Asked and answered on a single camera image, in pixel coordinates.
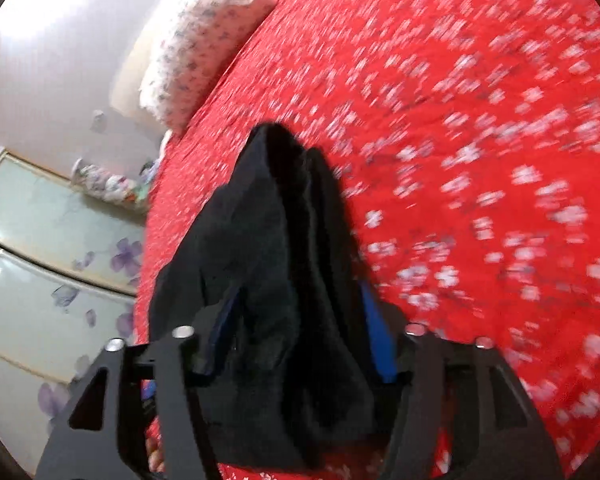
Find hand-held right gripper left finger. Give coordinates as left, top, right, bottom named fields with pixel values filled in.
left=34, top=296, right=243, bottom=480

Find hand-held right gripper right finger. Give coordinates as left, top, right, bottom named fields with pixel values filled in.
left=356, top=282, right=567, bottom=480

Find wardrobe with purple flower doors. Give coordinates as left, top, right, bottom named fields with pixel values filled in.
left=0, top=152, right=151, bottom=476

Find black pants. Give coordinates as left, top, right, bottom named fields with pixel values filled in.
left=147, top=122, right=406, bottom=471

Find beige headboard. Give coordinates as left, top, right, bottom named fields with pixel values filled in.
left=109, top=0, right=221, bottom=133

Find red floral blanket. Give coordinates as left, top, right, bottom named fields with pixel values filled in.
left=132, top=0, right=600, bottom=480

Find white floral pillow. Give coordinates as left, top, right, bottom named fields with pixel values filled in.
left=138, top=0, right=277, bottom=135

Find pile of plush toys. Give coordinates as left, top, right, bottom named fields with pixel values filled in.
left=71, top=156, right=162, bottom=215

